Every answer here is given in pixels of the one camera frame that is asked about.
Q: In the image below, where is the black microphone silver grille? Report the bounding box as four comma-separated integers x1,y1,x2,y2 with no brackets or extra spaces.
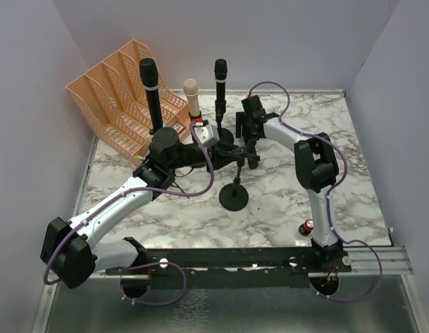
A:
245,139,260,169

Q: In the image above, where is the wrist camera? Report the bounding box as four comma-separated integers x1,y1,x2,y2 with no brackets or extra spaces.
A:
241,95,266,117
190,119,220,148

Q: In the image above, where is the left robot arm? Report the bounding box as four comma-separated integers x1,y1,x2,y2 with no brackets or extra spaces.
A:
40,123,250,289

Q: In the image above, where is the red white staples box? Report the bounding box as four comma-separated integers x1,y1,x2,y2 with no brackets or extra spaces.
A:
173,123,185,134

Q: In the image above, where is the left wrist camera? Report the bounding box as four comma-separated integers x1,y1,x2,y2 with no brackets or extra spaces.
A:
190,119,220,148

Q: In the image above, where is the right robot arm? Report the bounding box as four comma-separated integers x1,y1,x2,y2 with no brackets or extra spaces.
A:
236,101,343,262

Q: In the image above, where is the peach pink microphone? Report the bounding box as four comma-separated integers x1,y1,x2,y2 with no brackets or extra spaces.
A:
183,78,201,118

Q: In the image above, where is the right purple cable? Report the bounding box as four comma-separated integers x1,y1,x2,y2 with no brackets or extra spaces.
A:
247,81,383,303

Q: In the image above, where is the purple cable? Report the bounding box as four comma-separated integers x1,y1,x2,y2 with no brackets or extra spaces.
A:
42,120,217,307
247,81,383,303

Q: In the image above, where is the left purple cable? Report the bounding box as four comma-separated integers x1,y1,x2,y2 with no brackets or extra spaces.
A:
42,120,217,307

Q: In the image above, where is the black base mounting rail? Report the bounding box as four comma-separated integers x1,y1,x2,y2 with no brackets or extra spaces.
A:
110,245,351,289

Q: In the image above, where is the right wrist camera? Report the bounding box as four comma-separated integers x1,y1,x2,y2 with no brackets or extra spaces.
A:
241,95,266,117

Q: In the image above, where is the red black small bottle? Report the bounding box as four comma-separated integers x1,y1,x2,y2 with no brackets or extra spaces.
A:
298,219,314,237

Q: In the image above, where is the black microphone white band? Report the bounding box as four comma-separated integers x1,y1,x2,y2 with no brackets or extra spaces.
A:
139,58,164,135

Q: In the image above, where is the peach plastic file organizer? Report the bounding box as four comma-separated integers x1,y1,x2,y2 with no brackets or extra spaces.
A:
65,39,202,167

